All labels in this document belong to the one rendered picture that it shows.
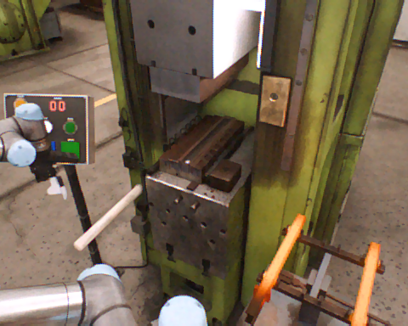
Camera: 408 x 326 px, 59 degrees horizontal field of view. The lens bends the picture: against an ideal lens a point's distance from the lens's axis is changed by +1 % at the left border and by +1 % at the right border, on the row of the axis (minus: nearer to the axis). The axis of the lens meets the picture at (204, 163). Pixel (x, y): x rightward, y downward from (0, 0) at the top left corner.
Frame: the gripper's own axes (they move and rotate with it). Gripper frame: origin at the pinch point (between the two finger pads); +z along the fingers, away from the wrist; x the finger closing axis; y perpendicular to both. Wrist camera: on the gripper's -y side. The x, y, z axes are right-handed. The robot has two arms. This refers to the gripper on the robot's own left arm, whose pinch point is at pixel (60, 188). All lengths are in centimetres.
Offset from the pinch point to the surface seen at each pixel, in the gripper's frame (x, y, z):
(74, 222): -83, -15, 93
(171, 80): 18, -41, -40
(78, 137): -11.8, -14.2, -12.2
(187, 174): 22.8, -43.1, -0.9
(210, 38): 32, -47, -56
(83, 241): 1.3, -2.3, 29.8
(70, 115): -16.9, -14.6, -19.5
